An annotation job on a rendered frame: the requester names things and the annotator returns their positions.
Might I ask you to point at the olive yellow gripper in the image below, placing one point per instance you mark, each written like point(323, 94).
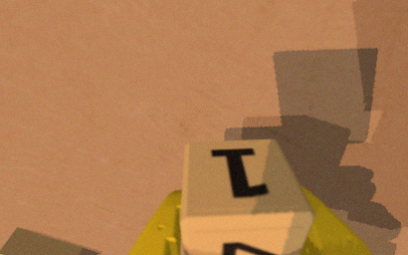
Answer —
point(328, 235)

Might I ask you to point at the tan number cube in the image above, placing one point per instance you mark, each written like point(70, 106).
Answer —
point(241, 197)

